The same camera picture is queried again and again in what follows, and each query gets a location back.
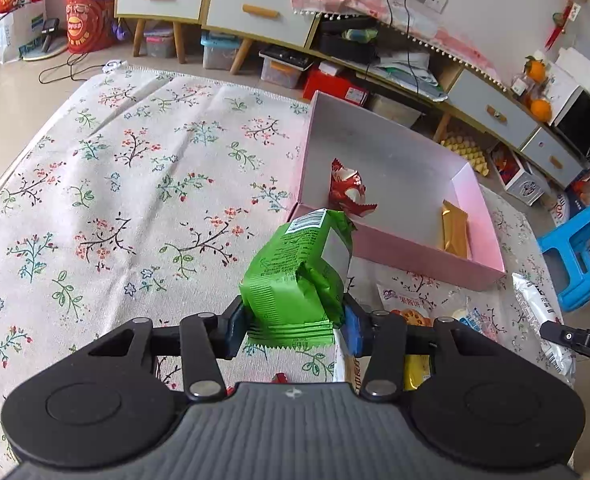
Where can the pile of papers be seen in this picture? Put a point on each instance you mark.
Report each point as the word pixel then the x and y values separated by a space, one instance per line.
pixel 410 75

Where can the white shopping bag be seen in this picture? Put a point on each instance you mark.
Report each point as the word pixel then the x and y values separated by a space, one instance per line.
pixel 17 35

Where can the wide white drawer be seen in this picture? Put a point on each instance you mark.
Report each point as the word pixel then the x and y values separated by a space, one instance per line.
pixel 260 12

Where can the blue lid storage box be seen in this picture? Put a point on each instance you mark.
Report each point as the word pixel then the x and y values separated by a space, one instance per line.
pixel 220 52

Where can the pink cardboard box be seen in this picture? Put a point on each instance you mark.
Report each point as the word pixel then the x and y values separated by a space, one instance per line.
pixel 395 155

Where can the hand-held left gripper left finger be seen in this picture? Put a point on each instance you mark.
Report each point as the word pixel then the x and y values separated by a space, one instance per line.
pixel 235 331

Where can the red white snack packet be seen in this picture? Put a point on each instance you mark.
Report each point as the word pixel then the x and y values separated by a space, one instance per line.
pixel 345 190

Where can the yellow snack packet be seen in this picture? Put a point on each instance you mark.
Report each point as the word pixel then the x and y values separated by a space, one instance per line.
pixel 417 372

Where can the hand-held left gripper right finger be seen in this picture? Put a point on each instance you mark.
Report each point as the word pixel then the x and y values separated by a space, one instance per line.
pixel 353 331

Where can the orange fruit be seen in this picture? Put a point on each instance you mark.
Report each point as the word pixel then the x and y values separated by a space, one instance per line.
pixel 541 110
pixel 536 71

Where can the white blue snack packet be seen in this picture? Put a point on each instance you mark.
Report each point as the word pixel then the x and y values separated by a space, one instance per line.
pixel 475 322

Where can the gold snack packet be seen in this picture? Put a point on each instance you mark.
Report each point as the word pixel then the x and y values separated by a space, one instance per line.
pixel 455 230

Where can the small black stand device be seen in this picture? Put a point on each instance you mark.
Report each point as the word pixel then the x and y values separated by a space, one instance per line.
pixel 50 32

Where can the green yellow small object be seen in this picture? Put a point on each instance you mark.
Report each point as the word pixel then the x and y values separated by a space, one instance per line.
pixel 360 35

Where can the white power adapter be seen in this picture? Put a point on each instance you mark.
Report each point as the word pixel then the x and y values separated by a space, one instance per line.
pixel 115 65

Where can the small red snack packet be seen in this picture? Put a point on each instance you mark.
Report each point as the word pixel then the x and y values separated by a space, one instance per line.
pixel 280 378

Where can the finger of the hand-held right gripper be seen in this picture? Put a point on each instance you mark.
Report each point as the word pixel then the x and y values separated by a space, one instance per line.
pixel 577 339

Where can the red cardboard box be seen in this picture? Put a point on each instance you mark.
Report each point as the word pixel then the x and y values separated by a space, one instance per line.
pixel 335 87

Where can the floral tablecloth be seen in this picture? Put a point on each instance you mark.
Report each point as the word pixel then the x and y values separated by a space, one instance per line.
pixel 125 185

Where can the orange cracker packet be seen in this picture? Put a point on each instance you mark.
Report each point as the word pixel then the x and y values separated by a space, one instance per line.
pixel 405 305

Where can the white printed carton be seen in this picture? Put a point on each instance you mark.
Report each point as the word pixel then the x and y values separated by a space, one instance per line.
pixel 527 187

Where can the black bag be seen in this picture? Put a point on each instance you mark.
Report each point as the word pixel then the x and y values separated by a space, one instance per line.
pixel 347 45

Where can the clear storage box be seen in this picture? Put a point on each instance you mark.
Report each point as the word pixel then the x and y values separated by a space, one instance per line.
pixel 159 42

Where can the white bread packet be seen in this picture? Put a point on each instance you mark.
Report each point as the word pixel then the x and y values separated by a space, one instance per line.
pixel 532 302

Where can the orange latch storage box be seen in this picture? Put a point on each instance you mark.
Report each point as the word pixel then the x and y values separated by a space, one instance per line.
pixel 282 70

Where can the white orange print snack packet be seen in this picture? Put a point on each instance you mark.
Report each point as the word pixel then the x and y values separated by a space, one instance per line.
pixel 347 369

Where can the yellow egg carton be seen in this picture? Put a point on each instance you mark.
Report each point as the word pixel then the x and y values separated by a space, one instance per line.
pixel 465 152

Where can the red cartoon gift bag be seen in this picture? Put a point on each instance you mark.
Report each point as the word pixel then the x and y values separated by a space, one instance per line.
pixel 87 20

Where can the purple red printed bag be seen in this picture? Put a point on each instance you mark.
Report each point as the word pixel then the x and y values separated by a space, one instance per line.
pixel 570 210

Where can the white microwave oven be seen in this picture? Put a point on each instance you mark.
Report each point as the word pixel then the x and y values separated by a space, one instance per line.
pixel 582 105

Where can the green snack packet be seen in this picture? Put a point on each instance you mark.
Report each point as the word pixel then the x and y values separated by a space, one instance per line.
pixel 290 280

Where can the blue plastic stool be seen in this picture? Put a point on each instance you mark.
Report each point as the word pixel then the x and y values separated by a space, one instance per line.
pixel 575 260

